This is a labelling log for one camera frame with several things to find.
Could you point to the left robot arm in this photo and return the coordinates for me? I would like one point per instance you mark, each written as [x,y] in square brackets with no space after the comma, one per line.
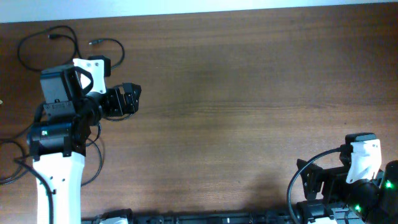
[58,150]

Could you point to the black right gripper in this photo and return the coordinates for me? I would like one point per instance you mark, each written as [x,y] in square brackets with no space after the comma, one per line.
[333,177]

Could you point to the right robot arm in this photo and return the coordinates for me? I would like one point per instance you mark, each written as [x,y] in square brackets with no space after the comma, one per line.
[385,212]

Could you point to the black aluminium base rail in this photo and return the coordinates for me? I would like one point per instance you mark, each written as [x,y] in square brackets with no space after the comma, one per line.
[128,216]

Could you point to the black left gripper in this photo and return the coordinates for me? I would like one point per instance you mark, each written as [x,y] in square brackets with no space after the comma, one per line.
[130,101]

